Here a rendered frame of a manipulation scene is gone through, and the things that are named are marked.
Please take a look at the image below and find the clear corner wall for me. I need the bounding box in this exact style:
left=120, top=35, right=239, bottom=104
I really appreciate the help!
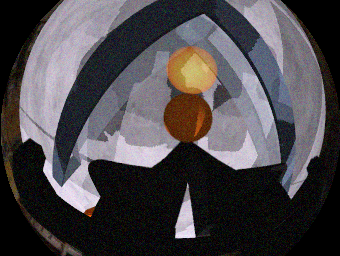
left=64, top=14, right=282, bottom=182

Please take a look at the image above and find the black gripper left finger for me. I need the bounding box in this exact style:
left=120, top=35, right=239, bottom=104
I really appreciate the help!
left=88, top=141, right=190, bottom=228

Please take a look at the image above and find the translucent orange ball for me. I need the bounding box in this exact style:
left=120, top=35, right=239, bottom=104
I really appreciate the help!
left=166, top=46, right=218, bottom=95

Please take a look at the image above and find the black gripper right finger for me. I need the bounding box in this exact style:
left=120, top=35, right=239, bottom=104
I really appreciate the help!
left=186, top=143, right=287, bottom=238

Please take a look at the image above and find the brown ball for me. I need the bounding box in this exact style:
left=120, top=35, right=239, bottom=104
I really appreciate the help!
left=165, top=93, right=212, bottom=143

